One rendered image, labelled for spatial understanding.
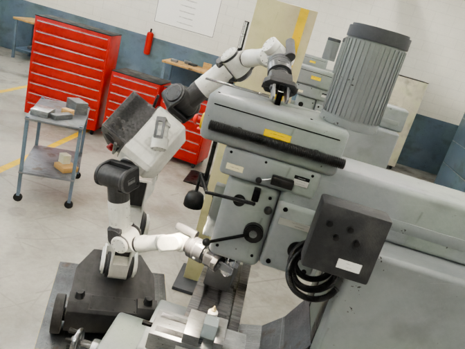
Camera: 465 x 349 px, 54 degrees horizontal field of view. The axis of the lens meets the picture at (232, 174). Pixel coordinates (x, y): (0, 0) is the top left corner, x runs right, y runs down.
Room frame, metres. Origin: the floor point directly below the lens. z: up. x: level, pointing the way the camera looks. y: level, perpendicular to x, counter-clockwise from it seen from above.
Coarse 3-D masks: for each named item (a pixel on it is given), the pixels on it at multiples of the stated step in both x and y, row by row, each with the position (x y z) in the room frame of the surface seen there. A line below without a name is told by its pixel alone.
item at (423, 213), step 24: (360, 168) 1.54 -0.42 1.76; (336, 192) 1.45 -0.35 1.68; (360, 192) 1.45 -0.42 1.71; (384, 192) 1.44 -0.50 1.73; (408, 192) 1.44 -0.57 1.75; (432, 192) 1.50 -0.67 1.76; (456, 192) 1.60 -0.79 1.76; (408, 216) 1.44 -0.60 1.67; (432, 216) 1.43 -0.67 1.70; (456, 216) 1.43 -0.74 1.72; (408, 240) 1.44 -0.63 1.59; (432, 240) 1.43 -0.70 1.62; (456, 240) 1.43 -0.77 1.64
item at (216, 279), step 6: (210, 270) 1.83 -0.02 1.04; (234, 270) 1.83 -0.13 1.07; (210, 276) 1.83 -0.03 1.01; (216, 276) 1.83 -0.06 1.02; (222, 276) 1.82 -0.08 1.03; (228, 276) 1.82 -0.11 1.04; (234, 276) 1.93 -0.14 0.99; (204, 282) 1.83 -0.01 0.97; (210, 282) 1.83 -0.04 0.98; (216, 282) 1.83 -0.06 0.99; (222, 282) 1.82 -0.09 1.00; (228, 282) 1.82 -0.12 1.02; (216, 288) 1.83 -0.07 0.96; (222, 288) 1.82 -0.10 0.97; (228, 288) 1.83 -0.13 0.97
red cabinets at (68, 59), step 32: (64, 32) 6.25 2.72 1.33; (96, 32) 6.27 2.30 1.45; (32, 64) 6.24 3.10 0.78; (64, 64) 6.25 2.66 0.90; (96, 64) 6.27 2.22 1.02; (32, 96) 6.24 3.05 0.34; (64, 96) 6.26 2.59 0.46; (96, 96) 6.27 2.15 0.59; (160, 96) 6.33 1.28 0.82; (96, 128) 6.34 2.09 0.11; (192, 128) 6.08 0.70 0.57; (192, 160) 6.06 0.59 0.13
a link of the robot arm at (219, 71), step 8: (232, 48) 1.93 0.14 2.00; (224, 56) 1.92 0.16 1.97; (232, 56) 1.90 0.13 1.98; (216, 64) 1.95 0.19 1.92; (224, 64) 1.95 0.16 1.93; (208, 72) 1.95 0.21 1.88; (216, 72) 1.93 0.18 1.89; (224, 72) 1.93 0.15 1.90; (200, 80) 1.93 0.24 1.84; (208, 80) 1.93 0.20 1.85; (224, 80) 1.94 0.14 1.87; (232, 80) 1.96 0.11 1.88; (200, 88) 1.92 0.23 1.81; (208, 88) 1.93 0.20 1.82; (216, 88) 1.94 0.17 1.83; (208, 96) 1.95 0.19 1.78
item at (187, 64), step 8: (16, 24) 10.01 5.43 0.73; (32, 24) 10.66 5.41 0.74; (16, 32) 10.02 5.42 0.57; (32, 32) 10.66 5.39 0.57; (16, 40) 10.06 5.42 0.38; (32, 40) 10.70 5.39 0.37; (24, 48) 10.19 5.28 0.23; (176, 64) 9.80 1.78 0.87; (184, 64) 10.04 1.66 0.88; (192, 64) 10.17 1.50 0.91; (208, 64) 10.30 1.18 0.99; (200, 72) 9.77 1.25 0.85
